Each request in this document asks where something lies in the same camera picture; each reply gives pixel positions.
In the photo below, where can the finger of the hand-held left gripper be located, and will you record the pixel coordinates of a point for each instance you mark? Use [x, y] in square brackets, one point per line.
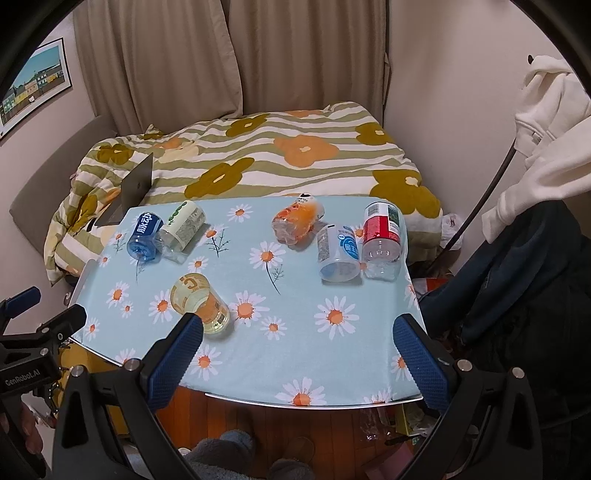
[64, 321]
[23, 298]

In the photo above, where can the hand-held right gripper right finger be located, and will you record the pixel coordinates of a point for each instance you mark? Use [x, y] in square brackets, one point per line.
[421, 364]

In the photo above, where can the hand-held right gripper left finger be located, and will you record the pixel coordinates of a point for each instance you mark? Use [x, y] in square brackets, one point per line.
[178, 360]

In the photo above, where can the yellow label clear cup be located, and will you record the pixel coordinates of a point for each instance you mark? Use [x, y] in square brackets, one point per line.
[198, 300]

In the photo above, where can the white green label clear cup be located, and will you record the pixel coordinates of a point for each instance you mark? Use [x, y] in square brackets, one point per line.
[183, 226]

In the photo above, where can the red label clear cup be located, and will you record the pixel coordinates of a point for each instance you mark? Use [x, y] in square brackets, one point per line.
[381, 235]

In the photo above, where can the white blue label clear cup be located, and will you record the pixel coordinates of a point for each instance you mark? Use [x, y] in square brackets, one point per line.
[339, 251]

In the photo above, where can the orange label clear cup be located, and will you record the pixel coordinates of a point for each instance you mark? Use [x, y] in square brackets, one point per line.
[295, 219]

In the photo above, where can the person's left hand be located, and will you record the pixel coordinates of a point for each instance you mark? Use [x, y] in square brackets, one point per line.
[30, 431]

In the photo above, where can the clear plastic wrapper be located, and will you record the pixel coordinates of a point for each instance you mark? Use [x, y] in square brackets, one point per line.
[376, 424]

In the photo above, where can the yellow stool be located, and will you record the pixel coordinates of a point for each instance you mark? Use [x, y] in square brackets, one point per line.
[111, 397]

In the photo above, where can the grey fuzzy pant leg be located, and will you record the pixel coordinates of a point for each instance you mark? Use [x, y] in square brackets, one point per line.
[221, 454]
[291, 470]

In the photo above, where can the grey padded headboard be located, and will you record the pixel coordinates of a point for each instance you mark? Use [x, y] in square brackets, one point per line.
[41, 194]

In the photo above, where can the pink box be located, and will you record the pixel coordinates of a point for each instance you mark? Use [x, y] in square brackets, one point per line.
[392, 468]

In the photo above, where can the light blue daisy tablecloth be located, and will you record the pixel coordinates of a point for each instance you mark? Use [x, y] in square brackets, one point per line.
[295, 323]

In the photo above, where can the dark blue jacket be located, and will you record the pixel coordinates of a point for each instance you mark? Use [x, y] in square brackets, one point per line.
[517, 286]

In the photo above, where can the white plastic bag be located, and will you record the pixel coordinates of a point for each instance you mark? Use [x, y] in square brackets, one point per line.
[451, 230]

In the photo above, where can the brown slipper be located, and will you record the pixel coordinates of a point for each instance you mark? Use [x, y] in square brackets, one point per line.
[298, 447]

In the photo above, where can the grey laptop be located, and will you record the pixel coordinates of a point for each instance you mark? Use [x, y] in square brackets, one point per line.
[135, 189]

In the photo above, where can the black curved pole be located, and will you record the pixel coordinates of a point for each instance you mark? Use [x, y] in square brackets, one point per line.
[480, 203]

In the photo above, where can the striped floral blanket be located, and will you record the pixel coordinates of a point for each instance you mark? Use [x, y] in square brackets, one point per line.
[277, 157]

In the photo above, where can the white hoodie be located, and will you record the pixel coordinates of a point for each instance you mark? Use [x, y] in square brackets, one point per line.
[549, 152]

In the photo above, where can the beige curtain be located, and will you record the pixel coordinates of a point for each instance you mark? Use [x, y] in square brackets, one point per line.
[309, 50]
[157, 60]

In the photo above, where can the framed wall poster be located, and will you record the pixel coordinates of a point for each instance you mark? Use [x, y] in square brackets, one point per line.
[32, 87]

